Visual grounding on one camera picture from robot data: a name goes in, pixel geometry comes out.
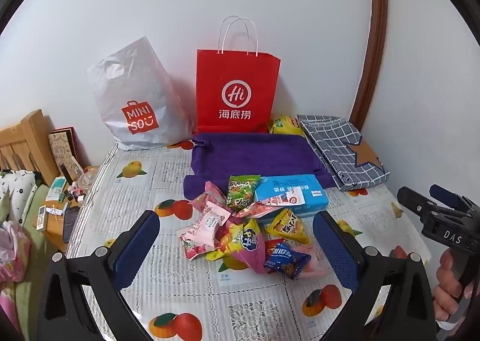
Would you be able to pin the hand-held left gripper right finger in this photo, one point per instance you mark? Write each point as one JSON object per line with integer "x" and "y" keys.
{"x": 333, "y": 251}

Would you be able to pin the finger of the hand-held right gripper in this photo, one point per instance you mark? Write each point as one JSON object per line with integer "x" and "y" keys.
{"x": 453, "y": 200}
{"x": 418, "y": 204}

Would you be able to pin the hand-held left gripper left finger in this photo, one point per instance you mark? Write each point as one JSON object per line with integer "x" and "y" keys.
{"x": 137, "y": 247}

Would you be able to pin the blue snack packet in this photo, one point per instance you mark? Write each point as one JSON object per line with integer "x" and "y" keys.
{"x": 287, "y": 262}

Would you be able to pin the white pink snack packet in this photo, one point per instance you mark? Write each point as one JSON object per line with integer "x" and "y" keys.
{"x": 210, "y": 223}

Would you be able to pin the dusty pink snack packet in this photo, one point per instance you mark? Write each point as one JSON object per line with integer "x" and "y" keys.
{"x": 202, "y": 206}

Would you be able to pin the yellow magenta snack packet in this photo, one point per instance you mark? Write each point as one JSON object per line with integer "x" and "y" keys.
{"x": 247, "y": 241}

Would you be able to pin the green snack packet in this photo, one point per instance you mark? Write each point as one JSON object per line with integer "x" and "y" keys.
{"x": 242, "y": 191}

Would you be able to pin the person's right hand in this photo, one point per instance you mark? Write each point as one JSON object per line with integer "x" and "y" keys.
{"x": 448, "y": 288}

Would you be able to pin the fruit print tablecloth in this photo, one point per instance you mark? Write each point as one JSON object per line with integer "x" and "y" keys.
{"x": 112, "y": 206}

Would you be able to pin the orange yellow snack packet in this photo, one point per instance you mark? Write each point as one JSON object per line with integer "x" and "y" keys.
{"x": 288, "y": 226}

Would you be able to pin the blue tissue pack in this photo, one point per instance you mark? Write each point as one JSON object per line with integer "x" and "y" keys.
{"x": 309, "y": 191}

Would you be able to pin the black phone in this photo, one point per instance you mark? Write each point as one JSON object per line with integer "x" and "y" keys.
{"x": 70, "y": 223}

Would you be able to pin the wooden bedside table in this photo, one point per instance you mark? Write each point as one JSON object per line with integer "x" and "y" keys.
{"x": 52, "y": 232}

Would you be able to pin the white remote control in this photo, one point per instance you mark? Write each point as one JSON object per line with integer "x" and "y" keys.
{"x": 41, "y": 218}

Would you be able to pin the teal white box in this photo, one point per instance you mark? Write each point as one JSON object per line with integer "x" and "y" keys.
{"x": 56, "y": 188}

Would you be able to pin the grey checked cloth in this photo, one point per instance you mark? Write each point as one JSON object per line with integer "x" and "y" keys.
{"x": 330, "y": 138}

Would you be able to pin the green blanket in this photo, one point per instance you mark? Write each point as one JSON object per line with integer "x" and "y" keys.
{"x": 28, "y": 288}

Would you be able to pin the pink plastic bag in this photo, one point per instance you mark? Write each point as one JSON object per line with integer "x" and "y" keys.
{"x": 13, "y": 251}

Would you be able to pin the purple towel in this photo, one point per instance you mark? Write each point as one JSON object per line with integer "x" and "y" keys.
{"x": 255, "y": 153}

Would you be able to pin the patterned cardboard box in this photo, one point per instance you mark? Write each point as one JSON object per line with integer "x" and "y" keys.
{"x": 58, "y": 147}

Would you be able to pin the yellow chips bag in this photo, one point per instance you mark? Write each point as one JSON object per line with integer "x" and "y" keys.
{"x": 285, "y": 125}

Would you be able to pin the white floral pillow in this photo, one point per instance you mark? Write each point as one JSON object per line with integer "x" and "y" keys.
{"x": 15, "y": 187}

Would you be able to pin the wooden headboard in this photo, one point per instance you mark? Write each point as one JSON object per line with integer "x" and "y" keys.
{"x": 33, "y": 138}

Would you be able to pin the white plastic shopping bag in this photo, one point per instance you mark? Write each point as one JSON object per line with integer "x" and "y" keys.
{"x": 131, "y": 82}

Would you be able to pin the red paper bag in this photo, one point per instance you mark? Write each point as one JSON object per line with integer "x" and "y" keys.
{"x": 236, "y": 74}

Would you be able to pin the brown wooden door frame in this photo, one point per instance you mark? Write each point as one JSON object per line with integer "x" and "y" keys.
{"x": 375, "y": 44}

